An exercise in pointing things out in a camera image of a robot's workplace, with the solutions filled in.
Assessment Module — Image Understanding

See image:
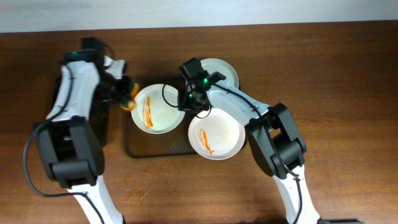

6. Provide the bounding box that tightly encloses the white plate with sauce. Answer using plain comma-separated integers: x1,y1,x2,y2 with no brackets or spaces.
188,108,246,161

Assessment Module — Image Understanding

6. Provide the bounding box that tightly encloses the large brown serving tray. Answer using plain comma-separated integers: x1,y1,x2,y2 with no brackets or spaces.
125,77,201,159

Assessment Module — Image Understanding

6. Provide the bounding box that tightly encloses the orange green sponge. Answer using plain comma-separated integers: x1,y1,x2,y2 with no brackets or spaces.
120,82,140,111

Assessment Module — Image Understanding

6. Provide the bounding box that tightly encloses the small black tray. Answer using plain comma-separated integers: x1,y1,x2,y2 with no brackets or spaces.
46,75,109,149

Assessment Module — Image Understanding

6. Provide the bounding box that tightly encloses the pale blue plate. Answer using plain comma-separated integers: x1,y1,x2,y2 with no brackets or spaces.
186,58,240,91

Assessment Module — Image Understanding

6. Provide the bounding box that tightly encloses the cream plate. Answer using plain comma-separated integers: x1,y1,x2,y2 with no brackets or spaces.
131,84,185,134

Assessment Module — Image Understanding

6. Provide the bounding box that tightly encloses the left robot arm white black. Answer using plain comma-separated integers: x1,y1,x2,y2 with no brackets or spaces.
23,37,139,223

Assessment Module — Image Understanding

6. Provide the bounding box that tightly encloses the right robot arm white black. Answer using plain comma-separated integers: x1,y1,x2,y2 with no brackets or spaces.
177,58,322,224

